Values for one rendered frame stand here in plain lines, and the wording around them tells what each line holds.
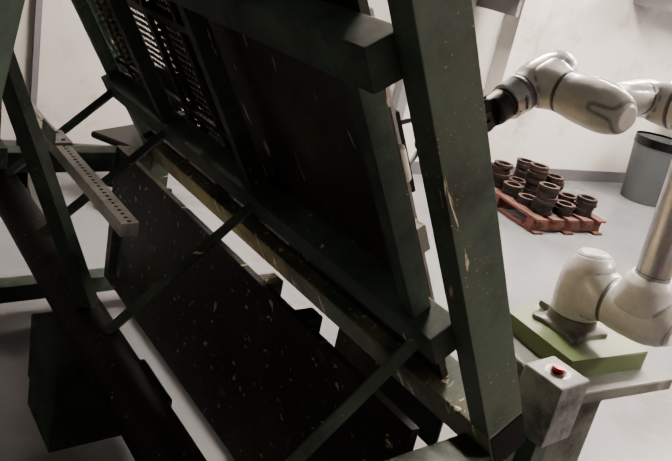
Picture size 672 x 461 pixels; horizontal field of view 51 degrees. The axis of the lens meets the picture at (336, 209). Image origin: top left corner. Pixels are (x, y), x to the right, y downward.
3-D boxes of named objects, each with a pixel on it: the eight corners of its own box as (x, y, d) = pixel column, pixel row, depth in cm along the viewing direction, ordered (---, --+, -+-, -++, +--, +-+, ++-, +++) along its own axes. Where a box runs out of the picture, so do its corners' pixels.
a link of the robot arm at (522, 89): (538, 114, 164) (519, 126, 162) (508, 103, 170) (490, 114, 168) (535, 80, 158) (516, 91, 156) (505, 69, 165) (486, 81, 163)
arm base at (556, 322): (557, 304, 248) (562, 290, 246) (609, 337, 231) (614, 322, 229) (521, 310, 238) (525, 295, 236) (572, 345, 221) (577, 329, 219)
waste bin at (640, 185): (637, 190, 776) (659, 132, 753) (678, 210, 732) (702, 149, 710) (604, 189, 751) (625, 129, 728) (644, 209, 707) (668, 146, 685)
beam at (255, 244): (494, 470, 168) (527, 441, 172) (489, 440, 161) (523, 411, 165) (147, 154, 328) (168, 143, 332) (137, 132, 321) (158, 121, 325)
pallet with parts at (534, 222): (518, 186, 693) (530, 146, 679) (604, 235, 602) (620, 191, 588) (453, 183, 655) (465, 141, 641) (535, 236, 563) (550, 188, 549)
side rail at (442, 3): (488, 439, 161) (522, 410, 165) (405, -33, 95) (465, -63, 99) (470, 423, 165) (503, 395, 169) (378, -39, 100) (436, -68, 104)
